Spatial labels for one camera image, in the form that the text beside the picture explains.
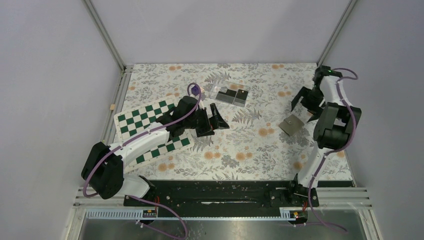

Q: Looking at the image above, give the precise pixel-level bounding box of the purple yellow cube stack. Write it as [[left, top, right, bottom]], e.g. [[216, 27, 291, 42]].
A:
[[190, 85, 205, 100]]

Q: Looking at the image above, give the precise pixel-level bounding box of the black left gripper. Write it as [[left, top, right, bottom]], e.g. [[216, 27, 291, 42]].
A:
[[184, 103, 229, 138]]

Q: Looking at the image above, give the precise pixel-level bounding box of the floral table cloth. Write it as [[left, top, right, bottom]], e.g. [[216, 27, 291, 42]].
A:
[[122, 63, 316, 180]]

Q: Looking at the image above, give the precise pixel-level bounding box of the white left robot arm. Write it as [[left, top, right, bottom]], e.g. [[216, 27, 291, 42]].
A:
[[81, 95, 230, 206]]

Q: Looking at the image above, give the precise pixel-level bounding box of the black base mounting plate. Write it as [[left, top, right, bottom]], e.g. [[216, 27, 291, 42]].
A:
[[143, 180, 320, 216]]

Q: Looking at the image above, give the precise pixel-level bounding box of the grey card holder wallet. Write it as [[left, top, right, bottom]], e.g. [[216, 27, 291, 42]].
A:
[[278, 114, 305, 137]]

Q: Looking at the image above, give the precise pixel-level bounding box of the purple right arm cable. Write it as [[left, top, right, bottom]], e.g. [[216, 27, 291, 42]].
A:
[[291, 67, 360, 234]]

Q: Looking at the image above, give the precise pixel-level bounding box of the black credit card right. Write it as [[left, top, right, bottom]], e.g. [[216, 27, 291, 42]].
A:
[[233, 89, 249, 107]]

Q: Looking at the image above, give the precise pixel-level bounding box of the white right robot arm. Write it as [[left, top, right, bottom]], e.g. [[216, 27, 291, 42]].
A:
[[286, 65, 362, 206]]

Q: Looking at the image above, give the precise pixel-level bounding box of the clear acrylic card tray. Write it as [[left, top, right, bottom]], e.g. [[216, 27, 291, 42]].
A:
[[205, 79, 251, 107]]

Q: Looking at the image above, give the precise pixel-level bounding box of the grey slotted cable duct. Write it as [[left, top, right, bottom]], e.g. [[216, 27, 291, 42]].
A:
[[85, 207, 307, 221]]

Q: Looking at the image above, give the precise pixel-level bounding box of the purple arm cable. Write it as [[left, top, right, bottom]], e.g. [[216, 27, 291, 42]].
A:
[[82, 82, 204, 240], [291, 67, 360, 234]]

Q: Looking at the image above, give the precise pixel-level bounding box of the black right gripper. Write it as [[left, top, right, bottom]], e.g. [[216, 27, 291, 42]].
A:
[[290, 86, 325, 122]]

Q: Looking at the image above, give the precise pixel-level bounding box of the green white chessboard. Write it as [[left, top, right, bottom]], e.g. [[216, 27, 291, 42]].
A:
[[113, 95, 195, 167]]

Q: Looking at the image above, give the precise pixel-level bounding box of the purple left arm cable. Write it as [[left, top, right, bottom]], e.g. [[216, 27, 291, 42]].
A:
[[82, 82, 204, 240]]

